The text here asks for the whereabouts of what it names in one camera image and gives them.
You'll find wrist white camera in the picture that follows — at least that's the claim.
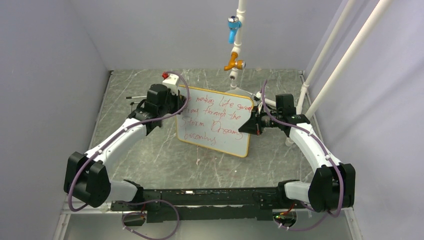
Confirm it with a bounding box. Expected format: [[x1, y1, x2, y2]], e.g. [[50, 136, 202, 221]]
[[252, 91, 262, 105], [162, 72, 180, 95]]

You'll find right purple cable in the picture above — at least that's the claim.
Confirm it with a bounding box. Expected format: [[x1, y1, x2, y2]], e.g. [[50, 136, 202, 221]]
[[259, 79, 347, 232]]

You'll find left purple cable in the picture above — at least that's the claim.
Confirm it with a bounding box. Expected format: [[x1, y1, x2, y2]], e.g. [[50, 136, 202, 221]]
[[67, 71, 191, 240]]

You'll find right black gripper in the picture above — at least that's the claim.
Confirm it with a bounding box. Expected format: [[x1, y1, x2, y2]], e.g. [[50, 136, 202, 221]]
[[238, 105, 282, 136]]

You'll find metal whiteboard stand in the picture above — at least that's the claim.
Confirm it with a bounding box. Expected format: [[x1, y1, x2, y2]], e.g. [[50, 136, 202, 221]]
[[128, 99, 145, 116]]

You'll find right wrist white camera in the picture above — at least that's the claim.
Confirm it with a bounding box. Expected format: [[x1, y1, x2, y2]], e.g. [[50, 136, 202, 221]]
[[252, 91, 262, 105]]

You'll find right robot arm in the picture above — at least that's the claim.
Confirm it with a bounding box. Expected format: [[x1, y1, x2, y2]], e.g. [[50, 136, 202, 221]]
[[238, 93, 356, 217]]

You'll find blue valve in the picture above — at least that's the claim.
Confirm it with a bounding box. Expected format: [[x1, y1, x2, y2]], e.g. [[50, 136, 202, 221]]
[[227, 15, 242, 44]]

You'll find purple cable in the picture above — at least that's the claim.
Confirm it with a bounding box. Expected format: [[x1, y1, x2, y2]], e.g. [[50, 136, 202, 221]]
[[259, 79, 347, 232], [67, 71, 191, 240]]

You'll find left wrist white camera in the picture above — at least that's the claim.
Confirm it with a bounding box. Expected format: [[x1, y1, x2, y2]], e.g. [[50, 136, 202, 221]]
[[162, 72, 180, 95]]

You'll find white PVC pipe frame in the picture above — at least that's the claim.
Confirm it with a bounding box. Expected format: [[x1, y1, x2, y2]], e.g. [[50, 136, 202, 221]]
[[229, 0, 393, 148]]

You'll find yellow-framed whiteboard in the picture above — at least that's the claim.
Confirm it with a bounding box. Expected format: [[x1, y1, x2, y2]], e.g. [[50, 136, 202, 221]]
[[175, 85, 254, 158]]

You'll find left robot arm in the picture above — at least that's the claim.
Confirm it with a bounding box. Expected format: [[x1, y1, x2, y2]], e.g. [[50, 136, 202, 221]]
[[63, 84, 190, 212]]

